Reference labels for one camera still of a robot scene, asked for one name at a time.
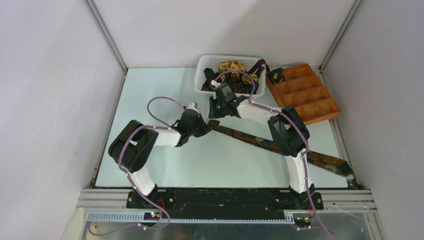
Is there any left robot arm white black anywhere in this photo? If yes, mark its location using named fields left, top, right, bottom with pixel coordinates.
left=108, top=109, right=211, bottom=208

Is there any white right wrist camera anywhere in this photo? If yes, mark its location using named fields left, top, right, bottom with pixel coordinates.
left=210, top=80, right=222, bottom=90

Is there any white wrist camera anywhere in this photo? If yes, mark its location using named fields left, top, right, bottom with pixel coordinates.
left=210, top=80, right=222, bottom=90
left=185, top=101, right=199, bottom=113

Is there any red navy striped tie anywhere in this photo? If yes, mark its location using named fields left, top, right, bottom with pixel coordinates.
left=248, top=59, right=270, bottom=78

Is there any orange compartment tray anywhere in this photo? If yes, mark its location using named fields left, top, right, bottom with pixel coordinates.
left=266, top=63, right=342, bottom=125

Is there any green navy plaid tie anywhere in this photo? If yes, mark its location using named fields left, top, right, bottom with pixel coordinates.
left=201, top=68, right=259, bottom=94

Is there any white plastic mesh basket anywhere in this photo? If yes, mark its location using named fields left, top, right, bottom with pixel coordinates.
left=194, top=54, right=270, bottom=98

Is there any dark floral patterned tie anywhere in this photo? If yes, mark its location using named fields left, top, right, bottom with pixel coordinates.
left=207, top=119, right=354, bottom=177

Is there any brown dark patterned tie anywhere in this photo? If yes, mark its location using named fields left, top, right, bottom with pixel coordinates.
left=201, top=73, right=253, bottom=94

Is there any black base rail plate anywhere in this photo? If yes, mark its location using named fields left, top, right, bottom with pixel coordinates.
left=126, top=187, right=324, bottom=221

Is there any rolled dark patterned tie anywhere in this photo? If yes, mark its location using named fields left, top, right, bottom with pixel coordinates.
left=267, top=67, right=286, bottom=84

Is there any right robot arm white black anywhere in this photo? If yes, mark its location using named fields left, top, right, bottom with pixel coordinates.
left=209, top=83, right=312, bottom=209

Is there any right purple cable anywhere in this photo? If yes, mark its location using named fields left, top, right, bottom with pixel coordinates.
left=213, top=69, right=335, bottom=237

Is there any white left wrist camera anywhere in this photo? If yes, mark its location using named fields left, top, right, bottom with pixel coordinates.
left=185, top=101, right=199, bottom=113

